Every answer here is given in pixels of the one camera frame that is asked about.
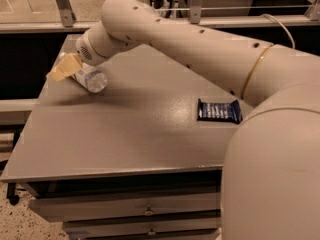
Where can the grey drawer cabinet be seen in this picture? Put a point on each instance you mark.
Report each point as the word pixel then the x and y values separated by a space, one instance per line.
pixel 140 135

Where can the grey drawer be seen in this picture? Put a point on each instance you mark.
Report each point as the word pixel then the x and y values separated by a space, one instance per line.
pixel 141 225
pixel 103 206

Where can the metal railing frame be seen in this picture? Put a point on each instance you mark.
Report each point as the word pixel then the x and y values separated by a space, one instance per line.
pixel 22 16

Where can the clear blue plastic bottle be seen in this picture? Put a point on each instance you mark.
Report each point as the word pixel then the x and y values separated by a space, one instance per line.
pixel 90 77

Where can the blue snack bar wrapper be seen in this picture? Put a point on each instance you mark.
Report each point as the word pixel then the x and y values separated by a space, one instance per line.
pixel 219 112

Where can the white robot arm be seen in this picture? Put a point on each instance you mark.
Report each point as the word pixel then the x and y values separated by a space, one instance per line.
pixel 270 186

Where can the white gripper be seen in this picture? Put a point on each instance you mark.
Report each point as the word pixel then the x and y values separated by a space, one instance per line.
pixel 86 51

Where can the lower grey drawer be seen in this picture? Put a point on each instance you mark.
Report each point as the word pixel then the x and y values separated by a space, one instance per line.
pixel 141 225

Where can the upper grey drawer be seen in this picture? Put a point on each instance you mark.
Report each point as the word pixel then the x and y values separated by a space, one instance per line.
pixel 103 206

